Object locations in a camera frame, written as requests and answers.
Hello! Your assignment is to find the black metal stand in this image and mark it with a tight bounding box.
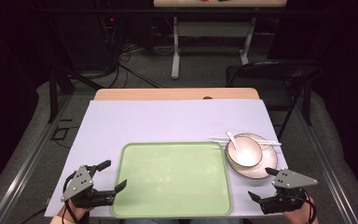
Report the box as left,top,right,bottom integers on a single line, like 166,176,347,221
48,60,104,124

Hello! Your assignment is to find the wooden table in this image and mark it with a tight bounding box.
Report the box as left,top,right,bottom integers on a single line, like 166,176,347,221
92,87,261,101

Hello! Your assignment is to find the scalloped ceramic plate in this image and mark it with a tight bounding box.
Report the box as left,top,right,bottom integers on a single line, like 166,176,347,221
227,133,279,180

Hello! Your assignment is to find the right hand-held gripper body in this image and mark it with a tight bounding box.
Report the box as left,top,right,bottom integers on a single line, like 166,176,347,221
260,168,319,216

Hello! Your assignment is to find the person's left hand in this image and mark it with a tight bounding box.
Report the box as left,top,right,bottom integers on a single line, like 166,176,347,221
56,200,90,224

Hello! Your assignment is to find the white chopstick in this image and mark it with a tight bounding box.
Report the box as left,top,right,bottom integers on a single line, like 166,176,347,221
213,139,282,147
209,135,282,146

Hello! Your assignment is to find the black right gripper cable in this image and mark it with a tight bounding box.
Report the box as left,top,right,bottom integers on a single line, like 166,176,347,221
301,189,319,224

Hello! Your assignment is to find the white ceramic bowl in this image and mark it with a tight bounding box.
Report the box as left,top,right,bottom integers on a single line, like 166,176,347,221
226,135,264,168

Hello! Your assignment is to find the lavender table sheet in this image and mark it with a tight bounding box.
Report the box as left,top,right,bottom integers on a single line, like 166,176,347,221
44,99,289,218

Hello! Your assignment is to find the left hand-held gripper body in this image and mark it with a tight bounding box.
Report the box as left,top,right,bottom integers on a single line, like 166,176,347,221
61,165,119,209

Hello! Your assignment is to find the white ceramic spoon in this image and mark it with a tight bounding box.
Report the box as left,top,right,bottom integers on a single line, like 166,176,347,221
225,130,241,151

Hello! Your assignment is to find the metal floor rail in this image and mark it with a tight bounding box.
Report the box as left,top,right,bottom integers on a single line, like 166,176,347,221
294,98,358,224
0,92,73,224

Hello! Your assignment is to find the bundle of floor cables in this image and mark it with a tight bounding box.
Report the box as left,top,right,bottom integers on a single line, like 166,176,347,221
98,15,171,90

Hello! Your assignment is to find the white-framed desk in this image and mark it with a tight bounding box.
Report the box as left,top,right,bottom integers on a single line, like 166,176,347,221
153,0,289,80

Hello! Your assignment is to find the black folding chair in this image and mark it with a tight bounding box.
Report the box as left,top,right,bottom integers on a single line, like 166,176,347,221
225,59,324,140

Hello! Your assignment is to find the green plastic tray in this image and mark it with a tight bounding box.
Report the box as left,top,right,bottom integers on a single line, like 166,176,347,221
110,141,233,218

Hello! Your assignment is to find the person's right hand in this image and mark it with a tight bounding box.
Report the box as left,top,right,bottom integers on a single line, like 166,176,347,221
282,196,321,224

